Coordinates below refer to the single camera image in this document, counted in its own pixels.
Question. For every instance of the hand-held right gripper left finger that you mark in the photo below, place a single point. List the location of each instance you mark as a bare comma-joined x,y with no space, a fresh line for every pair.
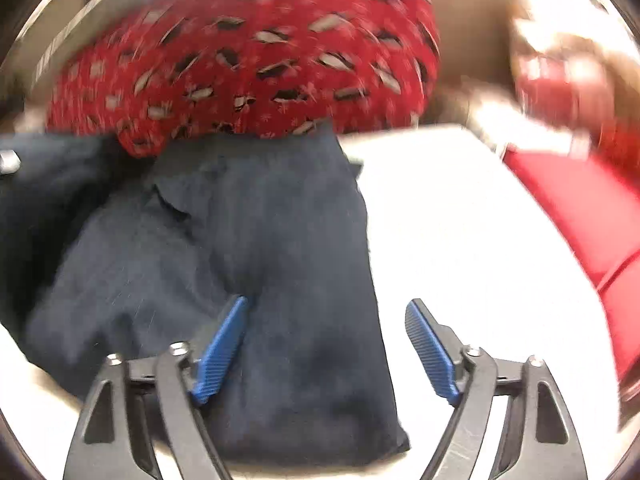
220,355

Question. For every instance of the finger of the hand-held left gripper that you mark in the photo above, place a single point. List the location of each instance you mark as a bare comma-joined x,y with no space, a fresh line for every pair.
7,161

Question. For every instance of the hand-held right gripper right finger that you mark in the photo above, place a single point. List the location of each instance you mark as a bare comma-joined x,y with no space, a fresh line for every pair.
432,355

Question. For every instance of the navy zip jacket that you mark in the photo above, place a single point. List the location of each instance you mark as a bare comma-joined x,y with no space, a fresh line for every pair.
250,240

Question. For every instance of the white quilted bed cover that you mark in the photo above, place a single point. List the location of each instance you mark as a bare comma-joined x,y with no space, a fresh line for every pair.
475,270

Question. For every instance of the plain red cloth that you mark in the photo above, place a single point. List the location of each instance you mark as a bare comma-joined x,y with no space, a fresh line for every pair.
575,210

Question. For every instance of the red patterned quilt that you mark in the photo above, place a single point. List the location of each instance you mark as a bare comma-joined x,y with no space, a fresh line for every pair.
260,45

